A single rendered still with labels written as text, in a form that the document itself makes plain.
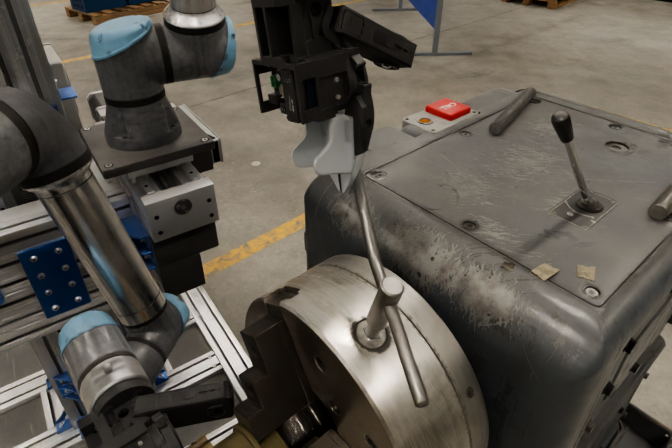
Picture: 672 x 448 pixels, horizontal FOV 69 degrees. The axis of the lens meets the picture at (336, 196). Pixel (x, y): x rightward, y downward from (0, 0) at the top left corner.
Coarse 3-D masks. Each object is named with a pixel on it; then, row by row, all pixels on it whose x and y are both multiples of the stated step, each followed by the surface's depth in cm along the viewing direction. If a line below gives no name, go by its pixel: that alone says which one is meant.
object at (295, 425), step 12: (312, 408) 62; (324, 408) 63; (288, 420) 60; (300, 420) 61; (312, 420) 62; (324, 420) 62; (288, 432) 60; (300, 432) 60; (312, 432) 60; (324, 432) 62; (288, 444) 59; (300, 444) 59
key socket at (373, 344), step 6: (360, 324) 50; (366, 324) 51; (360, 330) 50; (384, 330) 50; (360, 336) 50; (384, 336) 50; (360, 342) 49; (366, 342) 49; (372, 342) 49; (378, 342) 49; (384, 342) 50; (372, 348) 49
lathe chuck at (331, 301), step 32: (288, 288) 59; (320, 288) 55; (352, 288) 54; (256, 320) 62; (288, 320) 54; (320, 320) 50; (352, 320) 51; (320, 352) 50; (352, 352) 48; (384, 352) 49; (416, 352) 50; (320, 384) 53; (352, 384) 47; (384, 384) 47; (448, 384) 50; (352, 416) 50; (384, 416) 46; (416, 416) 47; (448, 416) 49
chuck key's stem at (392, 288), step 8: (384, 280) 44; (392, 280) 44; (384, 288) 44; (392, 288) 44; (400, 288) 44; (376, 296) 45; (384, 296) 44; (392, 296) 43; (400, 296) 44; (376, 304) 45; (384, 304) 44; (392, 304) 44; (368, 312) 48; (376, 312) 46; (384, 312) 45; (368, 320) 47; (376, 320) 46; (384, 320) 46; (368, 328) 49; (376, 328) 47; (384, 328) 48; (368, 336) 49; (376, 336) 49
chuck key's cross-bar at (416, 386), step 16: (368, 208) 51; (368, 224) 50; (368, 240) 49; (368, 256) 48; (384, 272) 47; (400, 320) 43; (400, 336) 42; (400, 352) 41; (416, 368) 40; (416, 384) 39; (416, 400) 39
